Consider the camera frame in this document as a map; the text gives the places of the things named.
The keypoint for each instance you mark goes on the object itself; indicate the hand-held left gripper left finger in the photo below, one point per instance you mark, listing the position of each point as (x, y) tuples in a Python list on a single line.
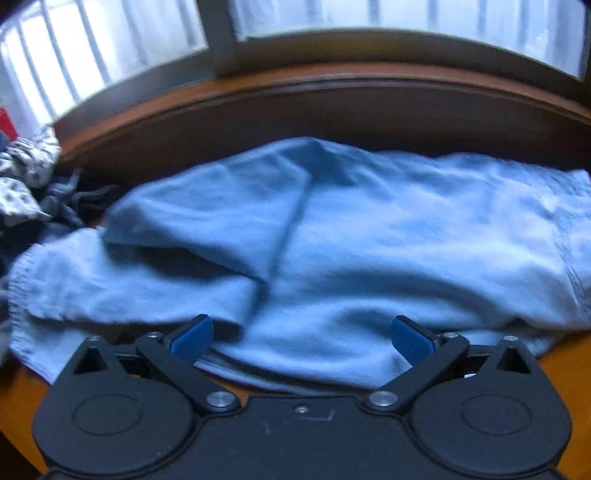
[(191, 339)]

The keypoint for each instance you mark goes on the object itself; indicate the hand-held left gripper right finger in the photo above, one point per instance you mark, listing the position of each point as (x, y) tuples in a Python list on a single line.
[(408, 341)]

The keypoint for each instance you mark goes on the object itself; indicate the light blue jeans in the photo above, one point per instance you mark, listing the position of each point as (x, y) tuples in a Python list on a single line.
[(369, 258)]

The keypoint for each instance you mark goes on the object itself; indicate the dark blue cloth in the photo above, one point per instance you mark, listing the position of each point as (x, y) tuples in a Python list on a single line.
[(69, 203)]

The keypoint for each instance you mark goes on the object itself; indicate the red cup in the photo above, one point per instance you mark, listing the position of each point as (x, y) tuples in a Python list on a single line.
[(5, 122)]

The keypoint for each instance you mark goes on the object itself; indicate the window with metal bars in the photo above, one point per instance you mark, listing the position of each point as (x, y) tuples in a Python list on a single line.
[(92, 46)]

